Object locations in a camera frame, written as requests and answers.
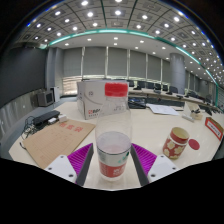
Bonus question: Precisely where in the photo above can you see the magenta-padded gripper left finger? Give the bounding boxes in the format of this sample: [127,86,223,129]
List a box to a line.
[44,142,95,187]

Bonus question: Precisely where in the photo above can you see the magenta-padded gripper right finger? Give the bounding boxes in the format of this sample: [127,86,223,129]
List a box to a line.
[129,142,181,187]

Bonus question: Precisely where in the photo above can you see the clear red-capped water bottle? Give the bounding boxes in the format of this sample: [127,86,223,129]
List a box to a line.
[94,81,133,182]

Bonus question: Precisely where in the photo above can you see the red flower-print mug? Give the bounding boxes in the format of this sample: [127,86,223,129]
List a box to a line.
[162,126,191,160]

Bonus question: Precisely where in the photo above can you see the flat round red coaster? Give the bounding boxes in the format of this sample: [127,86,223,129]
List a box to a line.
[188,138,201,151]

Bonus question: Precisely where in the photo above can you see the white power adapter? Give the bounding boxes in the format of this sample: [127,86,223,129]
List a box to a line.
[58,113,69,123]

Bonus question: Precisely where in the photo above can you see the black flat device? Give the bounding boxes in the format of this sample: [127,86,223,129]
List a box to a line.
[32,109,62,127]

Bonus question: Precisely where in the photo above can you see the white power strip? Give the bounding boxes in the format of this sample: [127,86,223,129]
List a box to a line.
[181,114,196,123]

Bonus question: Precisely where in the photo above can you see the white paper sheet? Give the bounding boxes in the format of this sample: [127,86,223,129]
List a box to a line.
[146,103,181,117]

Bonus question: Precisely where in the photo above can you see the open white box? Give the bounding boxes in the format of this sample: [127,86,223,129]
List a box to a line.
[182,101,204,121]

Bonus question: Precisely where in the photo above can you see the open red-labelled cardboard box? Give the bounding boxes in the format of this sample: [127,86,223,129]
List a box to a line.
[204,116,224,142]

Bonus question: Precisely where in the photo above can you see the black folder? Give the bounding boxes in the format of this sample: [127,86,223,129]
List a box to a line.
[128,97,147,110]

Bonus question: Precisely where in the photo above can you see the grey box monitor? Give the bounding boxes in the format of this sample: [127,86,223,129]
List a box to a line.
[35,89,56,108]

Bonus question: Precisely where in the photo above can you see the long curved conference desk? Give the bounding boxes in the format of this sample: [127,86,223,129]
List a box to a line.
[127,87,222,112]

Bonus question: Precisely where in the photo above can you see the white cardboard box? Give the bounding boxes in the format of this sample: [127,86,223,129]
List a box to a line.
[76,79,112,121]

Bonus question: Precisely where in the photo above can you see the black office chairs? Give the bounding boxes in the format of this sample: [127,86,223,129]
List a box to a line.
[126,79,215,102]

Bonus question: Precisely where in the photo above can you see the grey round column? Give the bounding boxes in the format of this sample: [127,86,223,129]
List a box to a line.
[169,52,187,95]

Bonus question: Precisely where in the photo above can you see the ceiling lights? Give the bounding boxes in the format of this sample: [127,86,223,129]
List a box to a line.
[19,0,224,79]

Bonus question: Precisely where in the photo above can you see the black cable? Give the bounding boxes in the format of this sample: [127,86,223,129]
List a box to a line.
[19,115,38,140]

